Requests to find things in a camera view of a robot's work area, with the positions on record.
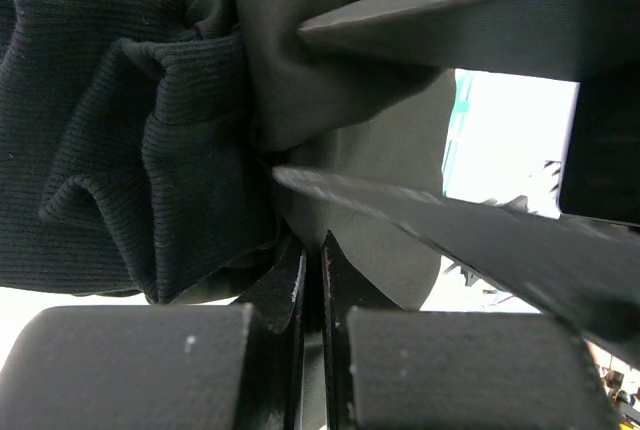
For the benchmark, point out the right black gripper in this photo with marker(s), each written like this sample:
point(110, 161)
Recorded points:
point(600, 172)

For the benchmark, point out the teal plastic hanger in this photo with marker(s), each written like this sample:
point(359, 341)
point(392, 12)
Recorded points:
point(464, 81)

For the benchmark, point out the black trousers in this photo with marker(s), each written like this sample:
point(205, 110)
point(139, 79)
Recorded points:
point(139, 139)

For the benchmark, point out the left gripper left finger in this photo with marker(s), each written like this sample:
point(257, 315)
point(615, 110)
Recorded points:
point(237, 366)

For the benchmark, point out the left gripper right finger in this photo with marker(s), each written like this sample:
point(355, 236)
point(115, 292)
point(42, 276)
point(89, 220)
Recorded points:
point(390, 368)

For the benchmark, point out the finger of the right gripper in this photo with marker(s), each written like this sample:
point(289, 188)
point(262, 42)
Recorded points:
point(585, 274)
point(570, 40)

